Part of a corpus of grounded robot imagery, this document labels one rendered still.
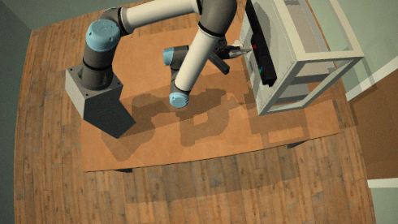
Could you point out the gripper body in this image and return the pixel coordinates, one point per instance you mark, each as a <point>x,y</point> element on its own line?
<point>222,42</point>

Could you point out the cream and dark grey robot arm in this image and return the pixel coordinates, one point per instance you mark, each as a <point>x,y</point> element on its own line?
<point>103,35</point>

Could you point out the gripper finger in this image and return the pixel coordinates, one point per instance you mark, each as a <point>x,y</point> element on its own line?
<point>234,55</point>
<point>236,47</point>

